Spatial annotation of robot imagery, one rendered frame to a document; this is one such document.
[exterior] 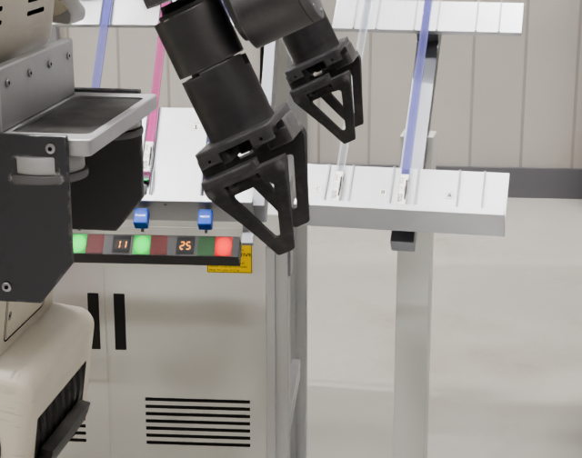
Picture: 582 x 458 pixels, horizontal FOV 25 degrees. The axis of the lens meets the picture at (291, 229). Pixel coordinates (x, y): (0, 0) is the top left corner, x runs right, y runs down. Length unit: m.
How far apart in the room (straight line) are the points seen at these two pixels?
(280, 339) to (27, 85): 1.13
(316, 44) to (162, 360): 1.34
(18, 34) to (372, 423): 1.99
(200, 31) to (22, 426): 0.48
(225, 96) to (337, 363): 2.52
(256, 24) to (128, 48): 4.31
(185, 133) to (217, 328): 0.49
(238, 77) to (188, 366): 1.70
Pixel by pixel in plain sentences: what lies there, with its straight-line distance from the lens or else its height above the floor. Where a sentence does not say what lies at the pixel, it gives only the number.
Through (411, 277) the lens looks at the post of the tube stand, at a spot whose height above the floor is 0.56.
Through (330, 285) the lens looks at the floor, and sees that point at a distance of 4.16.
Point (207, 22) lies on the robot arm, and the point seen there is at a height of 1.16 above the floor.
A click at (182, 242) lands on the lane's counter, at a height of 0.66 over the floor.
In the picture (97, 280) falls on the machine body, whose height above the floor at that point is 0.48.
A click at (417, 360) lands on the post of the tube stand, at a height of 0.40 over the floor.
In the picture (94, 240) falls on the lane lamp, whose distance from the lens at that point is 2.28.
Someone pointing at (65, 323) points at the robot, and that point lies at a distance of 1.45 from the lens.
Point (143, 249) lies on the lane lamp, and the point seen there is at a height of 0.65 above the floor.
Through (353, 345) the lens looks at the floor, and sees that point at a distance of 3.66.
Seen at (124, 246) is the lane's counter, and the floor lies 0.65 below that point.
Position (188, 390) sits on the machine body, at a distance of 2.72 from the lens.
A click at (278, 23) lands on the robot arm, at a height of 1.16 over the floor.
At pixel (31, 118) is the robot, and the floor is 1.04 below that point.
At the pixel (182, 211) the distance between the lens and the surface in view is 2.29.
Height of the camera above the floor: 1.28
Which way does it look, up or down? 15 degrees down
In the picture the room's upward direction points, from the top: straight up
